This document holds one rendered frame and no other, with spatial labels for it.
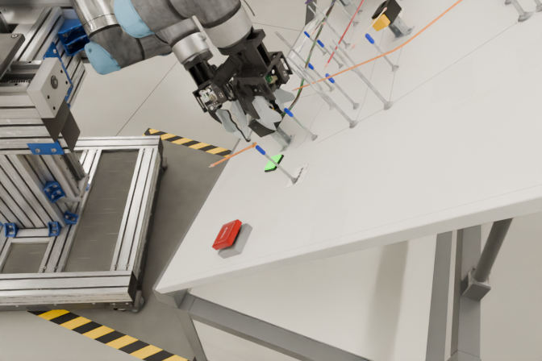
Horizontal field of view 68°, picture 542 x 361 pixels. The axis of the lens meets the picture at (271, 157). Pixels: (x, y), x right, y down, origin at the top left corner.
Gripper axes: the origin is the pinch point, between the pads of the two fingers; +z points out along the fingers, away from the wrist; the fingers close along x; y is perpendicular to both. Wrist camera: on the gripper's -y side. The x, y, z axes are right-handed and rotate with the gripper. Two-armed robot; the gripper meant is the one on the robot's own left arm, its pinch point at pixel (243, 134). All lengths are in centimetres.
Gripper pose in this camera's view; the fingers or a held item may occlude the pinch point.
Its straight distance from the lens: 95.5
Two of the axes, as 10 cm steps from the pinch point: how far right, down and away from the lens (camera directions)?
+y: -1.1, 2.4, -9.6
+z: 4.9, 8.5, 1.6
